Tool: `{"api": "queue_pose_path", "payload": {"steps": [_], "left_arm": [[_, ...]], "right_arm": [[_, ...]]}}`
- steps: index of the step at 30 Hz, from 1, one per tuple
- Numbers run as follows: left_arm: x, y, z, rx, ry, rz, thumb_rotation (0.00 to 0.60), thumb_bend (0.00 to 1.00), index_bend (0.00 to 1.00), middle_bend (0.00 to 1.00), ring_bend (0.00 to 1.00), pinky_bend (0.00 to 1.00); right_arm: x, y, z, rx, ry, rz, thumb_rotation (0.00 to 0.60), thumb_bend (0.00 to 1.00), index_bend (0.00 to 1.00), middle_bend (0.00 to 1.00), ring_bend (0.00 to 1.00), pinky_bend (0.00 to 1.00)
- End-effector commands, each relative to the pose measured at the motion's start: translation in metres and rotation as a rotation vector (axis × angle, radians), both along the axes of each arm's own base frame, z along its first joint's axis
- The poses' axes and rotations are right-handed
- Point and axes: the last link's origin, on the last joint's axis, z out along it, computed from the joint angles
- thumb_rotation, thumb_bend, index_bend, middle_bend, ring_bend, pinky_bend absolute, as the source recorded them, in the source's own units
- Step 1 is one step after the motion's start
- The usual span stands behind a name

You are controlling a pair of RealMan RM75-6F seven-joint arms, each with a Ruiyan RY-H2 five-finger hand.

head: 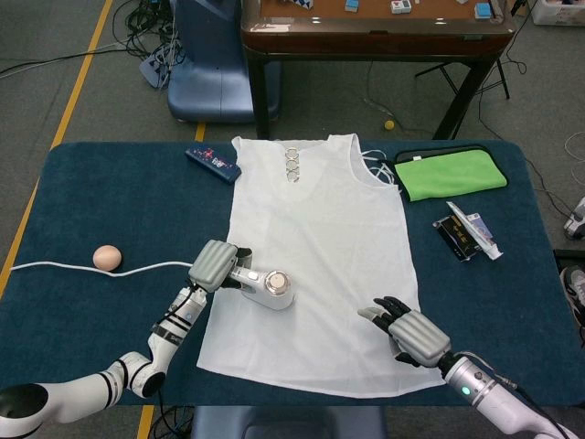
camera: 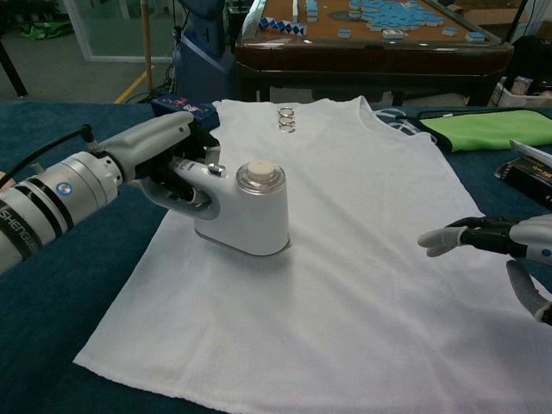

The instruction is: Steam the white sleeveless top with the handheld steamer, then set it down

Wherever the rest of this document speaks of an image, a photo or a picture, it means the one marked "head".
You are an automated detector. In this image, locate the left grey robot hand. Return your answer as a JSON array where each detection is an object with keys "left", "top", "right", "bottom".
[{"left": 187, "top": 240, "right": 253, "bottom": 294}]

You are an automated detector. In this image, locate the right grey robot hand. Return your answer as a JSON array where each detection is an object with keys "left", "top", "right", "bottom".
[{"left": 356, "top": 295, "right": 452, "bottom": 369}]

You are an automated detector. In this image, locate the white handheld garment steamer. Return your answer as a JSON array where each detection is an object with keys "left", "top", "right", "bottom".
[{"left": 227, "top": 261, "right": 298, "bottom": 313}]

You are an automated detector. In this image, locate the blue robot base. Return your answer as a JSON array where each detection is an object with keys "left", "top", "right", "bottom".
[{"left": 190, "top": 404, "right": 389, "bottom": 439}]

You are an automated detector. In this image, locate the dark blue box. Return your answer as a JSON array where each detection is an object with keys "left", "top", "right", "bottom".
[{"left": 185, "top": 145, "right": 242, "bottom": 186}]

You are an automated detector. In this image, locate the brown egg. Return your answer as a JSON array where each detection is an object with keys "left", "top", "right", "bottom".
[{"left": 92, "top": 244, "right": 123, "bottom": 271}]

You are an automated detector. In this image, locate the black box with gold print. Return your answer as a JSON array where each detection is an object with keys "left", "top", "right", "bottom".
[{"left": 432, "top": 217, "right": 481, "bottom": 264}]

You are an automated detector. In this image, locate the white sleeveless shirt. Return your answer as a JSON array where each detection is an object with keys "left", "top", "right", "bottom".
[{"left": 196, "top": 133, "right": 447, "bottom": 400}]

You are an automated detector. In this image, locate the grey sneaker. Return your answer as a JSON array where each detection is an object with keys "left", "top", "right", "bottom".
[{"left": 559, "top": 264, "right": 585, "bottom": 316}]

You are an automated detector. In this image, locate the green cloth with black trim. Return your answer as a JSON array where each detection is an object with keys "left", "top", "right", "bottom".
[{"left": 393, "top": 145, "right": 509, "bottom": 202}]

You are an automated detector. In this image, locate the grey device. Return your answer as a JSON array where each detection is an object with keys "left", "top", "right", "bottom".
[{"left": 562, "top": 196, "right": 585, "bottom": 240}]

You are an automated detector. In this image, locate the power strip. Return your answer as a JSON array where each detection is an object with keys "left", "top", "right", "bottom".
[{"left": 138, "top": 43, "right": 184, "bottom": 88}]

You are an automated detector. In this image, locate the black metal stand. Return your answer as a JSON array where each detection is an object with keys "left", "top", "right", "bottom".
[{"left": 414, "top": 54, "right": 512, "bottom": 101}]

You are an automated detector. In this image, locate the brown wooden mahjong table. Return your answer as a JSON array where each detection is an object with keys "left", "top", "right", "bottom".
[{"left": 240, "top": 0, "right": 517, "bottom": 141}]

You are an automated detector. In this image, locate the white storage box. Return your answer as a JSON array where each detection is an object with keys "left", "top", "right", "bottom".
[{"left": 529, "top": 0, "right": 585, "bottom": 27}]

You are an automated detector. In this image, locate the white power cord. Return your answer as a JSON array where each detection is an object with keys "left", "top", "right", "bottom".
[{"left": 9, "top": 260, "right": 196, "bottom": 278}]

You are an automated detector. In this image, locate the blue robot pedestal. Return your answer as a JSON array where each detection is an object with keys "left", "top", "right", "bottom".
[{"left": 166, "top": 0, "right": 282, "bottom": 124}]

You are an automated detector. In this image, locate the black floor cable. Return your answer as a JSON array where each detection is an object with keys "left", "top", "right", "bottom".
[{"left": 0, "top": 45, "right": 143, "bottom": 77}]

